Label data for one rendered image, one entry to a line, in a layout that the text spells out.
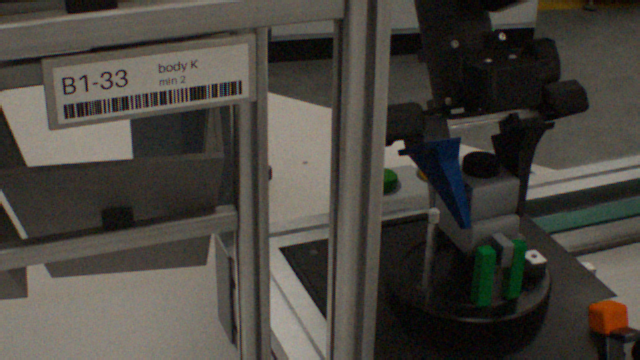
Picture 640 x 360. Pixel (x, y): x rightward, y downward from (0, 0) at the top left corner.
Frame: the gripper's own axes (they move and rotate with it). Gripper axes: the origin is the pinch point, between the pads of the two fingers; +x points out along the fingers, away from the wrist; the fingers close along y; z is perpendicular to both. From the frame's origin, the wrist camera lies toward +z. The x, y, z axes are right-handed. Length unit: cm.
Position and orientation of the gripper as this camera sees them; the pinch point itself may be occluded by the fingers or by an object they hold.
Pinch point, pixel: (484, 179)
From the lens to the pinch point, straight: 75.9
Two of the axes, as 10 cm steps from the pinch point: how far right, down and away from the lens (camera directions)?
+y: 9.4, -1.6, 3.2
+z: 3.1, -0.9, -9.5
